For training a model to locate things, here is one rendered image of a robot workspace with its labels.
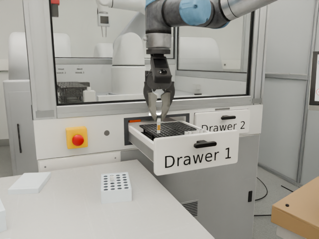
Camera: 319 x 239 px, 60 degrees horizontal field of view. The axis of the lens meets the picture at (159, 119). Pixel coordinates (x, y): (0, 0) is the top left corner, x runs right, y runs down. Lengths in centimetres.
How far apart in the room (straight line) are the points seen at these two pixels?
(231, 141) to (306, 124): 194
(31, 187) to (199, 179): 73
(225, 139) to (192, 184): 46
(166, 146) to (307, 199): 39
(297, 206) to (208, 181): 66
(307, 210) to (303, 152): 213
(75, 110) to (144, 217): 51
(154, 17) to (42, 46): 42
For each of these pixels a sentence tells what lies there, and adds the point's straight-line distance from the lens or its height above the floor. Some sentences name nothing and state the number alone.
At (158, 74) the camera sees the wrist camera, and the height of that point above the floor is 111.
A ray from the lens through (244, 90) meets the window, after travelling 137.
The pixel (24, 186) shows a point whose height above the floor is 78.
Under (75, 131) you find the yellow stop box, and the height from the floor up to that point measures 90.
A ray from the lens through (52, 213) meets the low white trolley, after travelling 80.
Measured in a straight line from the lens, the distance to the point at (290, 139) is 297.
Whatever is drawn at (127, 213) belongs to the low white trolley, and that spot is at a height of 76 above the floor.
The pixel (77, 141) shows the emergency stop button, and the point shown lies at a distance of 100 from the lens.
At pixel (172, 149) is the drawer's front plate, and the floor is 89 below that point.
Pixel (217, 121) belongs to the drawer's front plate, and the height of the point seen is 89.
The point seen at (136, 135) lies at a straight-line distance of 103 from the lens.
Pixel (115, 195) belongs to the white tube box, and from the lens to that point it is 80.
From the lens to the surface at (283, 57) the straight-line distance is 301.
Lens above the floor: 114
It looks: 11 degrees down
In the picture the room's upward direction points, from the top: straight up
